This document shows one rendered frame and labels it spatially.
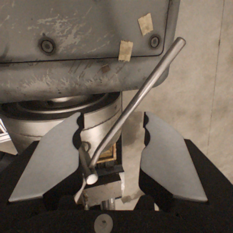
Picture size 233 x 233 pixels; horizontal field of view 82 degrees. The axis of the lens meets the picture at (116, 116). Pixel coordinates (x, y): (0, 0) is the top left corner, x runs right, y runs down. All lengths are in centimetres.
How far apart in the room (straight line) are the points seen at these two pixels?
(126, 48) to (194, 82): 192
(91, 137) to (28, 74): 16
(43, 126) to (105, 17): 21
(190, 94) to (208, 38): 67
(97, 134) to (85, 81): 13
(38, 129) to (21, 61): 12
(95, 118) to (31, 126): 12
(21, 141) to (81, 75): 20
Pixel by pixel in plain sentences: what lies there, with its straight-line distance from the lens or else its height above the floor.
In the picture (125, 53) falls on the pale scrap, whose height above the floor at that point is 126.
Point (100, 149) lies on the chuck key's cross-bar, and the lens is 23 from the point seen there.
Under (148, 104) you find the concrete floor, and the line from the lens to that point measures 182.
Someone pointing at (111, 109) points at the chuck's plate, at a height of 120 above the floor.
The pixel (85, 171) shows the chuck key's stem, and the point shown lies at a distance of 25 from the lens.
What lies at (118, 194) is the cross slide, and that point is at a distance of 101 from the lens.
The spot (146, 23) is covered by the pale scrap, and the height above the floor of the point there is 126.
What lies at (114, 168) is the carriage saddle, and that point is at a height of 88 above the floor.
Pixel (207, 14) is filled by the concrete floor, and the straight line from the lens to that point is 203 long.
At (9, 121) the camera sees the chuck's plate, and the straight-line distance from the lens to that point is 33.
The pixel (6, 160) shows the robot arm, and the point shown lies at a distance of 71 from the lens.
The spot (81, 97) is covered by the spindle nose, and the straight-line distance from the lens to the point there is 31.
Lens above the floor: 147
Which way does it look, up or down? 58 degrees down
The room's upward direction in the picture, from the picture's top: 152 degrees clockwise
